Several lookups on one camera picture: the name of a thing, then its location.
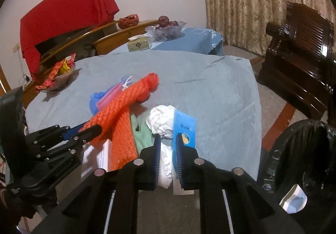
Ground light blue tablecloth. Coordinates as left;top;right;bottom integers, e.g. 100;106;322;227
26;50;261;178

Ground orange foam net sleeve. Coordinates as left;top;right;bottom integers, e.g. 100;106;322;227
80;73;159;171

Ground red cloth cover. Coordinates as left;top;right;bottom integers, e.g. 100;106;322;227
20;0;119;81

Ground blue cloth side table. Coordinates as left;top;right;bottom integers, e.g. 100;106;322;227
150;28;224;56

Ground dark red apples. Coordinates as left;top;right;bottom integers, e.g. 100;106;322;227
155;16;179;30

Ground blue plastic bag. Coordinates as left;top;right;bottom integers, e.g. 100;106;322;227
89;76;133;116

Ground cream tissue box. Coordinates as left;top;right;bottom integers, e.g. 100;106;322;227
127;35;152;52

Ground dark wooden armchair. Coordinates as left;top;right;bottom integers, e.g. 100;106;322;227
257;2;335;126

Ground white tissue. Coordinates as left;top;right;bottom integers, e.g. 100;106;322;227
146;105;175;189

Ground black lined trash bin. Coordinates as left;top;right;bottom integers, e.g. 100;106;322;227
257;120;335;233

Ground glass fruit bowl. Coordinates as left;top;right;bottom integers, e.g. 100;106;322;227
145;21;186;42

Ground blue paper card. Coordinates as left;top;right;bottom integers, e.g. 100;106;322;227
171;109;198;195

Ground green rubber glove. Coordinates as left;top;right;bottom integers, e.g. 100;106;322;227
130;110;153;155

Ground red orange bag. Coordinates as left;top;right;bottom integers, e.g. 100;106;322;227
118;14;139;30

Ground wooden curved chair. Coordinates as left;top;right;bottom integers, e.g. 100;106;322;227
22;19;160;108

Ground red snack packets bowl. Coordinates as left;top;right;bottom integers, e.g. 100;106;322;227
35;53;76;93

